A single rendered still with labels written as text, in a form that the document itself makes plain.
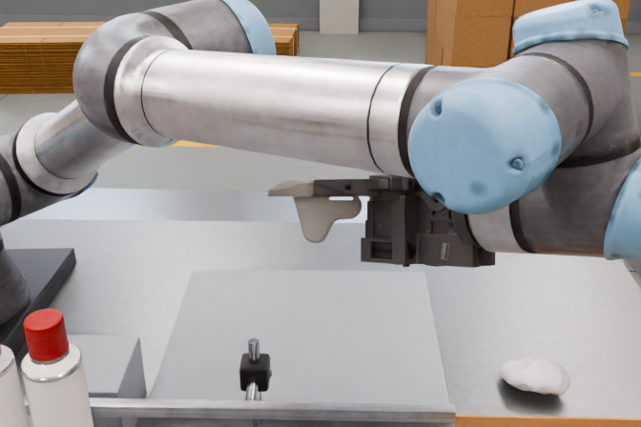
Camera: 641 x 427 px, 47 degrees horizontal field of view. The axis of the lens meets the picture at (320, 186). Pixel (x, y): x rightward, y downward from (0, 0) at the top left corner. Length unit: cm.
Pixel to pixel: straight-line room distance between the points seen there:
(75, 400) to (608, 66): 52
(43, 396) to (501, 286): 72
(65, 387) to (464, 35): 322
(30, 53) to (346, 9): 239
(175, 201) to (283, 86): 93
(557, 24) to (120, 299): 81
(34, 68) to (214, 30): 410
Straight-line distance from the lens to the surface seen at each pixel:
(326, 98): 49
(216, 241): 128
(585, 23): 54
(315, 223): 70
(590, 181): 56
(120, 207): 143
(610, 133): 56
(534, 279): 121
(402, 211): 66
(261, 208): 138
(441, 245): 66
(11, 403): 74
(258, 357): 79
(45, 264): 123
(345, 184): 67
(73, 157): 99
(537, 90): 45
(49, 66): 480
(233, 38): 75
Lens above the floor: 147
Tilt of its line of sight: 26 degrees down
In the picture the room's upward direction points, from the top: straight up
